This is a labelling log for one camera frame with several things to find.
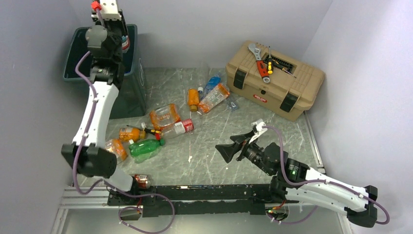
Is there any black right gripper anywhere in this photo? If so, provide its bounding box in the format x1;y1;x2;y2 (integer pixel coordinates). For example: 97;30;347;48
215;131;273;176

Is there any crushed clear blue bottle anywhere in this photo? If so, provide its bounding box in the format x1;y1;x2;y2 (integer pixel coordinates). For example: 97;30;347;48
225;98;239;111

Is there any red label clear bottle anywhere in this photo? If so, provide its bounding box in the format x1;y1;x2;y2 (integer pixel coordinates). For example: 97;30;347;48
160;118;194;139

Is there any clear orange-label bottle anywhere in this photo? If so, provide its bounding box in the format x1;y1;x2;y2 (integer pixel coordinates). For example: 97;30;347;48
198;83;230;114

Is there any blue label water bottle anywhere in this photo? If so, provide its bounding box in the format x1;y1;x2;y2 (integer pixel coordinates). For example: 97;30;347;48
197;75;221;97

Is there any red label Coke bottle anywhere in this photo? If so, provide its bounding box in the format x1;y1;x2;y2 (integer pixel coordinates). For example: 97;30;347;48
122;36;130;53

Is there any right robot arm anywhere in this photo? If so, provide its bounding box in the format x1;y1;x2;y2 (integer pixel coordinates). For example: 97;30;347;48
215;129;378;228

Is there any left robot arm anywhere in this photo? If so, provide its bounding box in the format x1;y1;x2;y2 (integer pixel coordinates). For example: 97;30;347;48
61;2;140;205

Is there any dark green trash bin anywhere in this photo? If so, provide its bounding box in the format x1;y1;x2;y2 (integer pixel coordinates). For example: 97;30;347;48
63;24;147;119

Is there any small orange juice bottle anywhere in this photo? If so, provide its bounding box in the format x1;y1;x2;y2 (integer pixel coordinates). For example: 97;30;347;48
188;89;200;112

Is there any tall clear bottle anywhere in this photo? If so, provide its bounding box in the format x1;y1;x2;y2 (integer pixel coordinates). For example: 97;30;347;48
197;61;209;87

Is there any tan plastic toolbox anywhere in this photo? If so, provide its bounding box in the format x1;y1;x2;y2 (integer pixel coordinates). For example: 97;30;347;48
225;40;326;122

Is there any small screwdriver on table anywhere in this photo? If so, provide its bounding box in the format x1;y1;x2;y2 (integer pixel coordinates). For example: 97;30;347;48
126;125;162;136

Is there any yellow black screwdriver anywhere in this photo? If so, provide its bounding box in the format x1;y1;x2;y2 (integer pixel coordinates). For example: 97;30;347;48
267;46;273;75

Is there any green plastic bottle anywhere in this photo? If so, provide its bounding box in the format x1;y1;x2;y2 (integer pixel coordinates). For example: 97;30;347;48
128;139;166;163

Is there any crushed red soda can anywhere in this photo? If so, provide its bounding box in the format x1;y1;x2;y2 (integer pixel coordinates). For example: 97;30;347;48
132;174;152;189

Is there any orange drink bottle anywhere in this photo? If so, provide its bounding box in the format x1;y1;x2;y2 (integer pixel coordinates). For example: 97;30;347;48
118;127;146;142

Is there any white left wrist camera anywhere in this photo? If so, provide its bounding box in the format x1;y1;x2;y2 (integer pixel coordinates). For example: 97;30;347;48
91;0;119;14

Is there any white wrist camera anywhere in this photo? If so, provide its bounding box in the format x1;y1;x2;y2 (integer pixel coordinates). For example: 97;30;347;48
91;0;119;14
248;118;267;144

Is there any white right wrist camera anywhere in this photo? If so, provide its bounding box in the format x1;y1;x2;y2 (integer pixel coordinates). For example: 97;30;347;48
248;118;267;144

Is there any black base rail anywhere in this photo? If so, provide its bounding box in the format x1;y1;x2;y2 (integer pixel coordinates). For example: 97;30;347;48
107;184;283;217

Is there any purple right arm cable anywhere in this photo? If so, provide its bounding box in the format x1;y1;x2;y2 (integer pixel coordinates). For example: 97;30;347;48
264;125;391;225

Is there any red-handled adjustable wrench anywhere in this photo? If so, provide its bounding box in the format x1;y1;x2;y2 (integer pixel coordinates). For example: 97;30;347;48
248;43;270;83

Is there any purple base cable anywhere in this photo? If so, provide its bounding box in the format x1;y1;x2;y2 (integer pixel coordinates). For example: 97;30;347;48
103;180;176;234

